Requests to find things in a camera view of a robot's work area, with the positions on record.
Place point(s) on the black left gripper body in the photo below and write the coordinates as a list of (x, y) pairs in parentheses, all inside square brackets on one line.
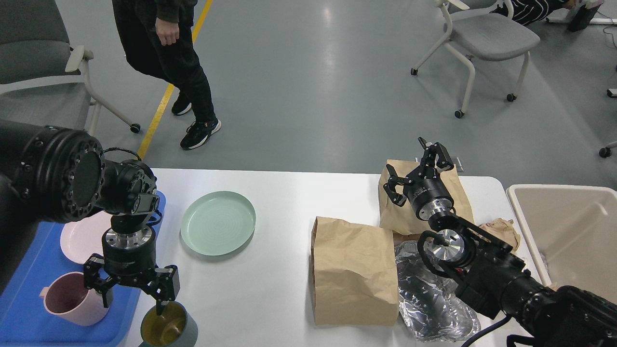
[(130, 259)]

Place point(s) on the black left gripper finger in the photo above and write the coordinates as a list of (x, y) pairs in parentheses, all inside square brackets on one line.
[(93, 280), (163, 285)]

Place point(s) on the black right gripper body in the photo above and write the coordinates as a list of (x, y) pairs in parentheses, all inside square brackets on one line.
[(428, 197)]

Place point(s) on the green plate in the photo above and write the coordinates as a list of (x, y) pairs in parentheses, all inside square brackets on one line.
[(218, 223)]

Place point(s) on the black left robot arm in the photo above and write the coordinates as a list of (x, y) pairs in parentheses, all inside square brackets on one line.
[(61, 175)]

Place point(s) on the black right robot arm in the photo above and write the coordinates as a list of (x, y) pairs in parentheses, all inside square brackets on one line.
[(490, 278)]

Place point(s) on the person's hand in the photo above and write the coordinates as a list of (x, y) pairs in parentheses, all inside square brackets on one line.
[(167, 32)]

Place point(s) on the rear brown paper bag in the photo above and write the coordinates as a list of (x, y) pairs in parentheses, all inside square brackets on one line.
[(402, 219)]

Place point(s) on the brown paper bag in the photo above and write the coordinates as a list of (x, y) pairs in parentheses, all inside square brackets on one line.
[(354, 274), (402, 219)]

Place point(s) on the pink plate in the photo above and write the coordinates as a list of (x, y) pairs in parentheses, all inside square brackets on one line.
[(79, 240)]

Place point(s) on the pink mug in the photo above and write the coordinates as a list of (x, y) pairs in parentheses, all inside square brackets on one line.
[(67, 298)]

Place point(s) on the crumpled brown paper napkin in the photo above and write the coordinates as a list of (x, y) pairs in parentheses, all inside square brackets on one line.
[(504, 230)]

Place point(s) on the blue plastic tray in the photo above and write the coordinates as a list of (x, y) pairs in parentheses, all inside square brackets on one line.
[(25, 323)]

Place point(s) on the front brown paper bag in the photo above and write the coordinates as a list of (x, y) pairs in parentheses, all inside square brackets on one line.
[(354, 274)]

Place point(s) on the crumpled silver foil bag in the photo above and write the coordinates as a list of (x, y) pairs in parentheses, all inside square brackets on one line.
[(427, 302)]

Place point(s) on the grey chair right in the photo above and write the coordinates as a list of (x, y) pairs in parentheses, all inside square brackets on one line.
[(489, 36)]

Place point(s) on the beige plastic bin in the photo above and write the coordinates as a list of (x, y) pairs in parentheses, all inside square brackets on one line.
[(571, 233)]

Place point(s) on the white desk leg base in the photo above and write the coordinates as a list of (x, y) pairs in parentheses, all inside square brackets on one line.
[(585, 13)]

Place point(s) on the grey office chair left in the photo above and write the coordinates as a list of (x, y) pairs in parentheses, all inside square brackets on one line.
[(35, 44)]

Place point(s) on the person in dark clothes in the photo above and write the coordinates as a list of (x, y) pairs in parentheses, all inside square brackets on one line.
[(177, 64)]

